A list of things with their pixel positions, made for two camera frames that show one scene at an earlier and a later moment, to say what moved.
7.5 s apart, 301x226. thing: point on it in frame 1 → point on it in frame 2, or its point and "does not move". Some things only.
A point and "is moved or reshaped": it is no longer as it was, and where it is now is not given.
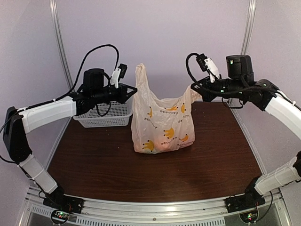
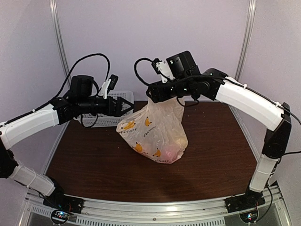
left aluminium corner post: (54, 11) does not move
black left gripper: (122, 96) → (117, 112)
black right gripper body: (233, 88) → (182, 86)
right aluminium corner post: (249, 27) does not move
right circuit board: (249, 217) does not move
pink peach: (163, 144) → (170, 153)
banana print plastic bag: (161, 125) is moved or reshaped
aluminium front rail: (204, 213) does not move
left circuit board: (59, 216) does not move
